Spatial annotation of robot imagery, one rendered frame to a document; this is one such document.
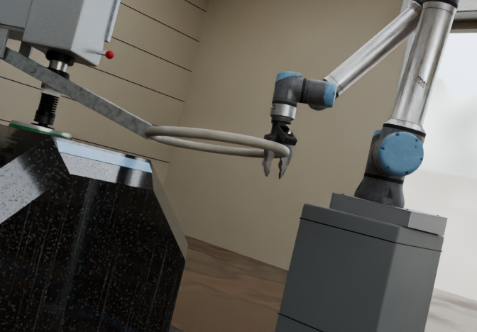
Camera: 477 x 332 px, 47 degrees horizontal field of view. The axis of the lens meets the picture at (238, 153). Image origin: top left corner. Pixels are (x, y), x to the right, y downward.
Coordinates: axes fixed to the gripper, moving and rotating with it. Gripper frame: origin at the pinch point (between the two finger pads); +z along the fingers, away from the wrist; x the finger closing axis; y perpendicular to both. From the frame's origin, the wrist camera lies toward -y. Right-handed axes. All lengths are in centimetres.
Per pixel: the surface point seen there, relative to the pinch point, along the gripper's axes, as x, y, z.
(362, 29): -258, 419, -221
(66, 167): 70, -28, 11
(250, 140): 20.2, -25.7, -7.1
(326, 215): -23.4, 1.2, 11.1
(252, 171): -189, 533, -28
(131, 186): 51, -19, 13
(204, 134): 33.8, -23.3, -6.1
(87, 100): 66, 17, -13
